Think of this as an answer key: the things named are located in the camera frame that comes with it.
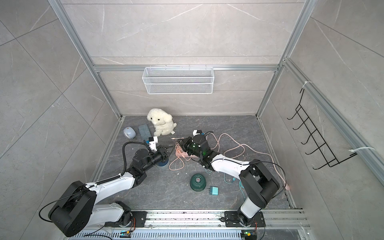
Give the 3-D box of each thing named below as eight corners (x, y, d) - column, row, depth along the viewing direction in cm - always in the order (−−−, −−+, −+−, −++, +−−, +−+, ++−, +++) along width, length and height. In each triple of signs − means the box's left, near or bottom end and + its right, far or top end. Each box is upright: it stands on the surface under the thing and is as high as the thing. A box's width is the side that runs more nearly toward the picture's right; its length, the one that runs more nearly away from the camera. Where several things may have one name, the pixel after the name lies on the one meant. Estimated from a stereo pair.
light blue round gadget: (126, 136, 109) (122, 129, 102) (132, 132, 111) (128, 124, 105) (133, 141, 106) (129, 134, 99) (139, 136, 109) (135, 129, 102)
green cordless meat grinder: (188, 190, 85) (187, 183, 76) (194, 178, 89) (194, 170, 80) (200, 197, 82) (200, 190, 74) (206, 184, 87) (207, 177, 78)
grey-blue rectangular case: (143, 141, 105) (142, 139, 103) (138, 128, 113) (137, 126, 111) (152, 138, 107) (151, 135, 105) (147, 125, 115) (146, 123, 113)
